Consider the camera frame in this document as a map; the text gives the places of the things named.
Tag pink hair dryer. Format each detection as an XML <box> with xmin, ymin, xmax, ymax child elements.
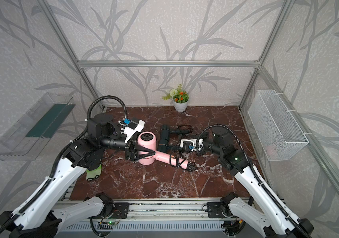
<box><xmin>136</xmin><ymin>131</ymin><xmax>190</xmax><ymax>170</ymax></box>

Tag black cord of pink dryer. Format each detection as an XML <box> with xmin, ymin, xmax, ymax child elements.
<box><xmin>169</xmin><ymin>150</ymin><xmax>198</xmax><ymax>173</ymax></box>

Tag dark green hair dryer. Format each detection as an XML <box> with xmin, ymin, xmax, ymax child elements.
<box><xmin>160</xmin><ymin>125</ymin><xmax>193</xmax><ymax>140</ymax></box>
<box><xmin>157</xmin><ymin>139</ymin><xmax>184</xmax><ymax>153</ymax></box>

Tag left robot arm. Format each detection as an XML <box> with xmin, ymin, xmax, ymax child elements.
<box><xmin>0</xmin><ymin>95</ymin><xmax>144</xmax><ymax>238</ymax></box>

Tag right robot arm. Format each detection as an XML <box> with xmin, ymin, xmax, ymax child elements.
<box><xmin>195</xmin><ymin>124</ymin><xmax>314</xmax><ymax>238</ymax></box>

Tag black green work glove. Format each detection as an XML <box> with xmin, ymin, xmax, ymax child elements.
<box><xmin>86</xmin><ymin>164</ymin><xmax>102</xmax><ymax>181</ymax></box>

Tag white pot artificial flowers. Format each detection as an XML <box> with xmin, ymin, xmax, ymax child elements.
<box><xmin>162</xmin><ymin>84</ymin><xmax>189</xmax><ymax>113</ymax></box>

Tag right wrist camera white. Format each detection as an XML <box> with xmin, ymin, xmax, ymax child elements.
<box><xmin>180</xmin><ymin>139</ymin><xmax>203</xmax><ymax>152</ymax></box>

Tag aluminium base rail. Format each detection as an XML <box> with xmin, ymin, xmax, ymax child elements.
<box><xmin>50</xmin><ymin>197</ymin><xmax>277</xmax><ymax>231</ymax></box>

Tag white wire mesh basket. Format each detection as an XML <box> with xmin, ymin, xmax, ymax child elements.
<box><xmin>248</xmin><ymin>90</ymin><xmax>309</xmax><ymax>161</ymax></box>

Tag horizontal aluminium frame bar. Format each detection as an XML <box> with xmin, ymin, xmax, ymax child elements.
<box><xmin>77</xmin><ymin>60</ymin><xmax>259</xmax><ymax>68</ymax></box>

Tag clear plastic wall shelf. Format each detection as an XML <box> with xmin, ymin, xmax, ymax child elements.
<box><xmin>0</xmin><ymin>93</ymin><xmax>75</xmax><ymax>161</ymax></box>

